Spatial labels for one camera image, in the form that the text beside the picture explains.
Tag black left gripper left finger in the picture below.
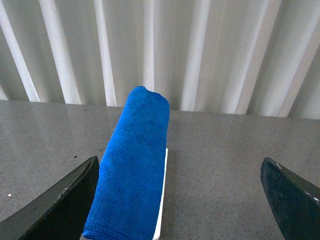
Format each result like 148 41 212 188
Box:
0 156 99 240

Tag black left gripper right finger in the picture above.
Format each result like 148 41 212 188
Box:
260 157 320 240

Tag blue microfiber cloth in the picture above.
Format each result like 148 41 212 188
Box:
83 86 170 240

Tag white rack with wooden bars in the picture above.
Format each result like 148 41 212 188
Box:
152 148 168 240

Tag white pleated curtain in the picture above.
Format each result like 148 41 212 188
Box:
0 0 320 119

